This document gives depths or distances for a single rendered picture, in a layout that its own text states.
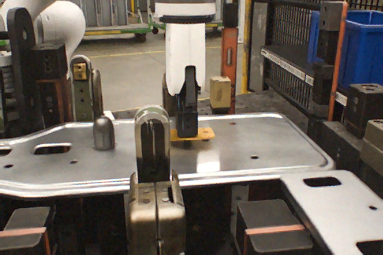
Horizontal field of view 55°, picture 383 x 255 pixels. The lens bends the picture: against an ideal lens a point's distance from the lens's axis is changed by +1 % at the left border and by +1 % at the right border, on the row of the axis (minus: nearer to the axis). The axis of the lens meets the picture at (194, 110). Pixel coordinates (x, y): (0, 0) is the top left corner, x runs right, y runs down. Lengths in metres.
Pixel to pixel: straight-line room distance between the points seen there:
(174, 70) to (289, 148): 0.21
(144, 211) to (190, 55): 0.23
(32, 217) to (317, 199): 0.32
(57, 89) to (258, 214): 0.47
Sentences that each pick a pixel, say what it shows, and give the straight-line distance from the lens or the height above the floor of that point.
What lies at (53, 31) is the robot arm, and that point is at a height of 1.10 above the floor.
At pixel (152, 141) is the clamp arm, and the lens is 0.38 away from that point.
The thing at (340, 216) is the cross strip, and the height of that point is 1.00.
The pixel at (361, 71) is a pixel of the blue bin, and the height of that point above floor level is 1.07.
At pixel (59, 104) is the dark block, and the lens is 0.76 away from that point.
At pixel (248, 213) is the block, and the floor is 0.98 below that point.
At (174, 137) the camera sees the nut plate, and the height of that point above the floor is 1.01.
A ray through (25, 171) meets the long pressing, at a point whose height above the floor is 1.00.
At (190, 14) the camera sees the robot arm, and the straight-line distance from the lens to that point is 0.49.
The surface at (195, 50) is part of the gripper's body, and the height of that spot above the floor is 1.15.
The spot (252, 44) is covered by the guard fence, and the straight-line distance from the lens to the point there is 3.69.
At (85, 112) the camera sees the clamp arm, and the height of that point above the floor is 1.01.
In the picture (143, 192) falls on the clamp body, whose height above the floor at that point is 1.04.
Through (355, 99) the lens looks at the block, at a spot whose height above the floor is 1.06.
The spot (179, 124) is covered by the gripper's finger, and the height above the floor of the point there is 1.04.
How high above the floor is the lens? 1.24
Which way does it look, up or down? 20 degrees down
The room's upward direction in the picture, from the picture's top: straight up
